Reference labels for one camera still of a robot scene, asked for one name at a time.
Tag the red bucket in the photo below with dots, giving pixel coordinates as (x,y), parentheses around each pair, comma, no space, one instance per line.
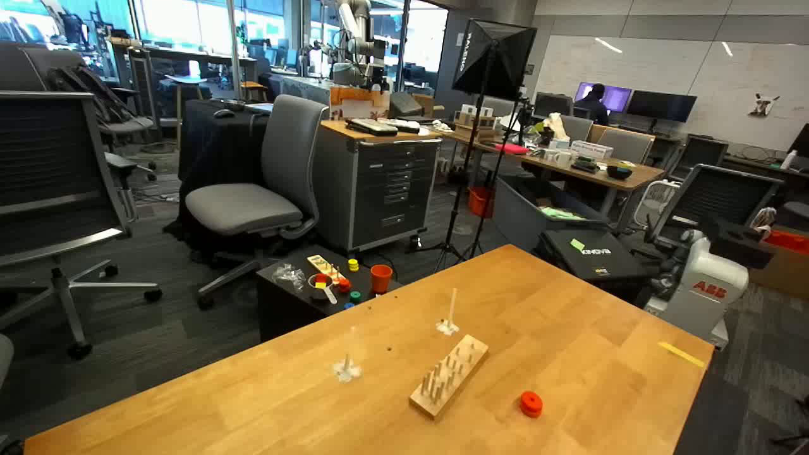
(479,203)

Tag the small yellow item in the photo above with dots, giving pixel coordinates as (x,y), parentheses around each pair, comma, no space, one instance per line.
(353,263)

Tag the orange cup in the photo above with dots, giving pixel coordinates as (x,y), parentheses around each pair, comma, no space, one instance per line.
(382,278)

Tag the black low box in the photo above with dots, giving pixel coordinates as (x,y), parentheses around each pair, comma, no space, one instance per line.
(281,307)

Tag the orange disk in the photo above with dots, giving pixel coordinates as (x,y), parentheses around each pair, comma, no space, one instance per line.
(531,412)
(531,397)

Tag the black framed office chair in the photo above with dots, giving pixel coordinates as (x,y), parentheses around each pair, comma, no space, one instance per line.
(716,197)

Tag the red box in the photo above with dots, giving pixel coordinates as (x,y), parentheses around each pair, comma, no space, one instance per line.
(787,241)

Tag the black mesh office chair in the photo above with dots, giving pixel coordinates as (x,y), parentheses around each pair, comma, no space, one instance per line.
(52,159)

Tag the purple lit monitor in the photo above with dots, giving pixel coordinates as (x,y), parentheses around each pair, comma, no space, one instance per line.
(616,97)

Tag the cluttered wooden desk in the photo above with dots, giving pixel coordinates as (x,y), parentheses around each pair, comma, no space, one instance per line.
(589,173)

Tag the black case green label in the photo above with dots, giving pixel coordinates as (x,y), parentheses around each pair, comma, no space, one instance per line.
(589,254)

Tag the cardboard box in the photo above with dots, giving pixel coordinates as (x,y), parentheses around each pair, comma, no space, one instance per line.
(784,268)

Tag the white ABB robot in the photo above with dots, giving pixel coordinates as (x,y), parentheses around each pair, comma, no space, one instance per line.
(708,292)

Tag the gray storage bin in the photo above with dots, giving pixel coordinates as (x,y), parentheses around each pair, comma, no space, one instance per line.
(527,211)

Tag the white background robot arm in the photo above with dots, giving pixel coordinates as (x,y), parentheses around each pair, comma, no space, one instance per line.
(353,33)

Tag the black monitor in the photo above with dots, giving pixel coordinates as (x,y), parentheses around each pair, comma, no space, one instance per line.
(661,105)

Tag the orange box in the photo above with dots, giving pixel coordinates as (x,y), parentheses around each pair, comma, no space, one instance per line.
(357,101)

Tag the clear plastic bag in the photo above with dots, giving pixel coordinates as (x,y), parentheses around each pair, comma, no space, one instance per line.
(290,275)

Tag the wooden base with pegs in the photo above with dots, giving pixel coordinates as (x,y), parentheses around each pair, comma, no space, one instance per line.
(458,361)

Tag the yellow tape strip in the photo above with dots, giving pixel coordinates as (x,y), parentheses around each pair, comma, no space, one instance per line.
(682,354)

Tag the gray office chair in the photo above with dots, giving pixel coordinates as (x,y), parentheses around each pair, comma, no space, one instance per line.
(243,206)

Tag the small green item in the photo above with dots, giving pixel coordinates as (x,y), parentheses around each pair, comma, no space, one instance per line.
(356,295)

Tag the black softbox on stand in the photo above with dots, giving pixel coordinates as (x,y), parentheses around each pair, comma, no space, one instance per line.
(497,58)

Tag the gray rolling cabinet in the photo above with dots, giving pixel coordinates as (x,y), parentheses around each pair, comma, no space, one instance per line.
(380,185)

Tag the black keyboard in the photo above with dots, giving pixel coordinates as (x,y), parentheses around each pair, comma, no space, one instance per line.
(373,127)

